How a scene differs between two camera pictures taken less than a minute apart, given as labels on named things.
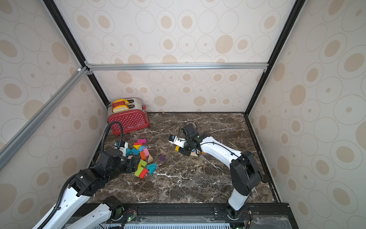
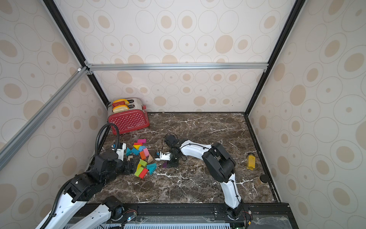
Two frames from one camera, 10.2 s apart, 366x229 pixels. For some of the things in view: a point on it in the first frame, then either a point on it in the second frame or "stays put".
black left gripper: [133, 163] stays put
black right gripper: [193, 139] → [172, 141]
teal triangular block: [152, 169] stays put
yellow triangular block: [137, 146] stays put
